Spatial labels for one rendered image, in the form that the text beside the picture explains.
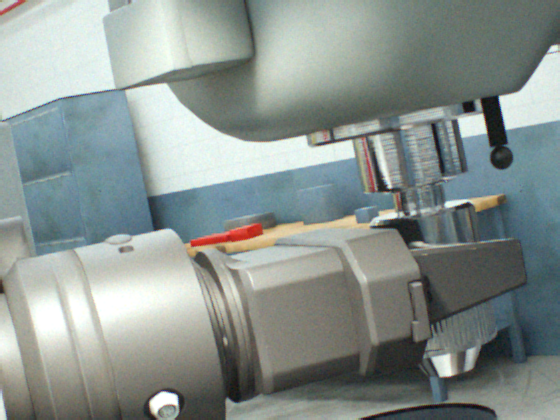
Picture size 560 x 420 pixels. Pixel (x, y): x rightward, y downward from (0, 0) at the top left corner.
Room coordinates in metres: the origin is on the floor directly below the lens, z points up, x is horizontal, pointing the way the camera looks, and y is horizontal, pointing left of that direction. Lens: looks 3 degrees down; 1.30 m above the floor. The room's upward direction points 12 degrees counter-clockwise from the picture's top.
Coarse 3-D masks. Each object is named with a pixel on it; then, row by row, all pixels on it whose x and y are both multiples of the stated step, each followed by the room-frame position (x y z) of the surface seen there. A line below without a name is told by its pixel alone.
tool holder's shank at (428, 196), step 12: (444, 180) 0.47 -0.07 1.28; (384, 192) 0.48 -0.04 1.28; (396, 192) 0.47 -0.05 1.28; (408, 192) 0.48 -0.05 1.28; (420, 192) 0.47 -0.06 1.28; (432, 192) 0.48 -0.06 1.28; (396, 204) 0.48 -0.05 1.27; (408, 204) 0.48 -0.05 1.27; (420, 204) 0.47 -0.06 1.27; (432, 204) 0.47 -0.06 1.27; (444, 204) 0.48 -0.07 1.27
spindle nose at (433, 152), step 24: (456, 120) 0.48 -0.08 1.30; (360, 144) 0.47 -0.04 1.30; (384, 144) 0.47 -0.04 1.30; (408, 144) 0.46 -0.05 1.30; (432, 144) 0.46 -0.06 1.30; (456, 144) 0.47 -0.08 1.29; (360, 168) 0.48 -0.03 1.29; (384, 168) 0.47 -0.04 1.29; (408, 168) 0.46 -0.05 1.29; (432, 168) 0.46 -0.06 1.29; (456, 168) 0.47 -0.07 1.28
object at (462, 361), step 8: (456, 352) 0.47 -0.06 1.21; (464, 352) 0.47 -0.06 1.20; (472, 352) 0.47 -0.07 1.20; (424, 360) 0.48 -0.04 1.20; (432, 360) 0.47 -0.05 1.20; (440, 360) 0.47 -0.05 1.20; (448, 360) 0.47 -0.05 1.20; (456, 360) 0.47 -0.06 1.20; (464, 360) 0.47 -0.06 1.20; (472, 360) 0.48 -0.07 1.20; (424, 368) 0.48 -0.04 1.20; (432, 368) 0.48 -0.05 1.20; (440, 368) 0.47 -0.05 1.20; (448, 368) 0.47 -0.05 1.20; (456, 368) 0.47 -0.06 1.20; (464, 368) 0.47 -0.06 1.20; (432, 376) 0.48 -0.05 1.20; (440, 376) 0.48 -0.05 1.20
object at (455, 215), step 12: (456, 204) 0.47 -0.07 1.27; (468, 204) 0.47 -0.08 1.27; (384, 216) 0.49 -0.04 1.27; (396, 216) 0.48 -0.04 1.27; (408, 216) 0.47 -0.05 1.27; (420, 216) 0.46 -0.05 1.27; (432, 216) 0.46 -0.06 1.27; (444, 216) 0.46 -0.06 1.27; (456, 216) 0.47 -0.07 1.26; (468, 216) 0.47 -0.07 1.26; (372, 228) 0.48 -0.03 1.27; (384, 228) 0.47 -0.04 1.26; (396, 228) 0.47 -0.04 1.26; (408, 228) 0.46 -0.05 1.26; (420, 228) 0.46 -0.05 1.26; (432, 228) 0.46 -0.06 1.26; (444, 228) 0.46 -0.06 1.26; (456, 228) 0.46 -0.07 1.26; (408, 240) 0.46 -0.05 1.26
